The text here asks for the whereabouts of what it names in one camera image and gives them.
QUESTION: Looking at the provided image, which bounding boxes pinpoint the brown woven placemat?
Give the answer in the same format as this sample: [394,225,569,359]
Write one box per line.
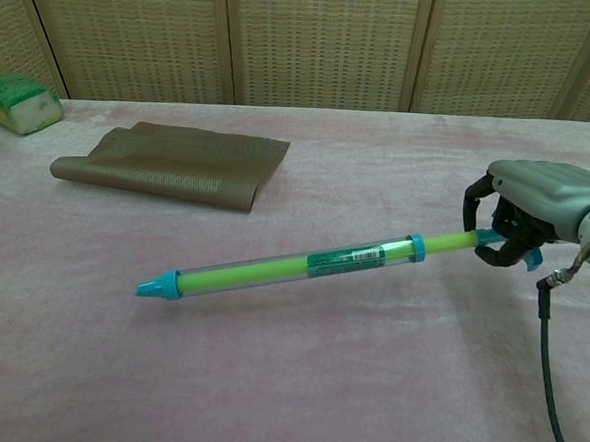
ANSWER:
[48,115,293,216]

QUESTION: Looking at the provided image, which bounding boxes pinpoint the clear tube with green rod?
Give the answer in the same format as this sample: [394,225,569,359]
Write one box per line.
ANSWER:
[134,215,431,318]

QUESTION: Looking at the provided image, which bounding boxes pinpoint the green white tissue pack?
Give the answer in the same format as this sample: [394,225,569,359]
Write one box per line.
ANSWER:
[0,73,67,140]

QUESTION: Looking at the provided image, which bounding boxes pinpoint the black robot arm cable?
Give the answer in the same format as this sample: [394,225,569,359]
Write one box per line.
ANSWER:
[526,198,590,442]

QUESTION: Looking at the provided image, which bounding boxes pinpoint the pink plush tablecloth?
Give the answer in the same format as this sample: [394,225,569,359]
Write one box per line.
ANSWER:
[0,82,590,442]

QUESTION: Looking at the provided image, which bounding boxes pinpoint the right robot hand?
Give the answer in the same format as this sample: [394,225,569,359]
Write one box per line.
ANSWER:
[459,155,590,274]

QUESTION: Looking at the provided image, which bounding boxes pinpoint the woven bamboo folding screen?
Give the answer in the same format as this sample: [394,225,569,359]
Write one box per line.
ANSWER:
[0,0,590,133]

